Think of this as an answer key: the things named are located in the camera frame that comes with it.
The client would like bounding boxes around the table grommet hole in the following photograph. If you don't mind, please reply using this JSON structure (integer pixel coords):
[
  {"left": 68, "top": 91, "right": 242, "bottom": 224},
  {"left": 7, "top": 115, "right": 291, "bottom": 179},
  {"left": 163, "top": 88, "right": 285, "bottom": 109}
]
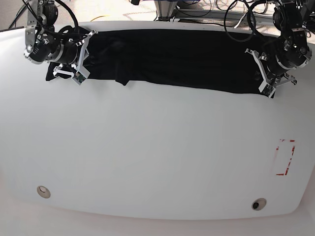
[
  {"left": 252, "top": 198, "right": 267, "bottom": 211},
  {"left": 36, "top": 186, "right": 51, "bottom": 199}
]

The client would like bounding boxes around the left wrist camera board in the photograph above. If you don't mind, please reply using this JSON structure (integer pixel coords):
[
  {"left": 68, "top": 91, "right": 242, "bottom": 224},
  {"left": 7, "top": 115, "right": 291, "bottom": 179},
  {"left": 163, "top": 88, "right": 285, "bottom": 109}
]
[{"left": 258, "top": 83, "right": 276, "bottom": 98}]

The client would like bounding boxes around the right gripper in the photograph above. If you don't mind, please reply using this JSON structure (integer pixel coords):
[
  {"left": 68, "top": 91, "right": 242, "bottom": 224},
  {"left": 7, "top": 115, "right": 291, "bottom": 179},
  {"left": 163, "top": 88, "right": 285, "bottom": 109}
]
[{"left": 52, "top": 30, "right": 98, "bottom": 78}]

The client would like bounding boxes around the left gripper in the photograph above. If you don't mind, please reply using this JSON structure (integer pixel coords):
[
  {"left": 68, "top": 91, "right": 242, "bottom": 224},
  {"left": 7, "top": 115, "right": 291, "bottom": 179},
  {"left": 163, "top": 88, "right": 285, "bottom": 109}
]
[{"left": 245, "top": 48, "right": 297, "bottom": 88}]

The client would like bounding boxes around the right table grommet hole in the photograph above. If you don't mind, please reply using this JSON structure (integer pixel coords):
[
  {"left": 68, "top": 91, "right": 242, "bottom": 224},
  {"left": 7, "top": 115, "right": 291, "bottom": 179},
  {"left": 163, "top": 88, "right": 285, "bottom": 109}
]
[{"left": 252, "top": 198, "right": 267, "bottom": 211}]

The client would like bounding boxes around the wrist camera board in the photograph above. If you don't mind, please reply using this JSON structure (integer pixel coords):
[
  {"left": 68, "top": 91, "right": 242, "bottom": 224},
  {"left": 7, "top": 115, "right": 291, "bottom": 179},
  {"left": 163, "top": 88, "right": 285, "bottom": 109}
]
[
  {"left": 258, "top": 83, "right": 276, "bottom": 98},
  {"left": 71, "top": 71, "right": 90, "bottom": 86}
]

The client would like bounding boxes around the red tape rectangle marking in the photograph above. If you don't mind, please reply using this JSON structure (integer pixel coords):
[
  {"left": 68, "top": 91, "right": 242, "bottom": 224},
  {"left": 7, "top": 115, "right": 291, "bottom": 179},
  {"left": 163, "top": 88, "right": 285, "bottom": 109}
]
[{"left": 273, "top": 139, "right": 296, "bottom": 176}]

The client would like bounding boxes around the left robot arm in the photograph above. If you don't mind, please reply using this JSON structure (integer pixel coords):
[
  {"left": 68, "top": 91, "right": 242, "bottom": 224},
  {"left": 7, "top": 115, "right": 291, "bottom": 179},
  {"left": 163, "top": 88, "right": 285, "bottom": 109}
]
[{"left": 219, "top": 0, "right": 315, "bottom": 97}]

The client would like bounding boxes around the black t-shirt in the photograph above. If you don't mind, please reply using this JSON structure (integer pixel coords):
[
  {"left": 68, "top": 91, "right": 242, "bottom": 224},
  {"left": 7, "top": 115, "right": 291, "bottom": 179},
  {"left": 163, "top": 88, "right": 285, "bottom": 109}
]
[{"left": 45, "top": 29, "right": 286, "bottom": 98}]

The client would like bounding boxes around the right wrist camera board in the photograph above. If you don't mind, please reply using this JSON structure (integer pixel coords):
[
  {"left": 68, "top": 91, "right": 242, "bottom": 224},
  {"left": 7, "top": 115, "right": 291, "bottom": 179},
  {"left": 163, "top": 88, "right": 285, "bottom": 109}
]
[{"left": 71, "top": 71, "right": 90, "bottom": 86}]

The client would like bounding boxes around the left table grommet hole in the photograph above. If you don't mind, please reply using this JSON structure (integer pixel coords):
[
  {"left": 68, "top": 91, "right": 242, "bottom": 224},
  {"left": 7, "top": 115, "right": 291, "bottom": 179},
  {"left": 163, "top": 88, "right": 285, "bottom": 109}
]
[{"left": 36, "top": 186, "right": 51, "bottom": 199}]

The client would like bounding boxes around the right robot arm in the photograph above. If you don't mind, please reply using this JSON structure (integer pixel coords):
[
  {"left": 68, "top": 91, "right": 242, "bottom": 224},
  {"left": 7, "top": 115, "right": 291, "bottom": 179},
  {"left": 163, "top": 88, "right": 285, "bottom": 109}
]
[{"left": 23, "top": 0, "right": 98, "bottom": 85}]

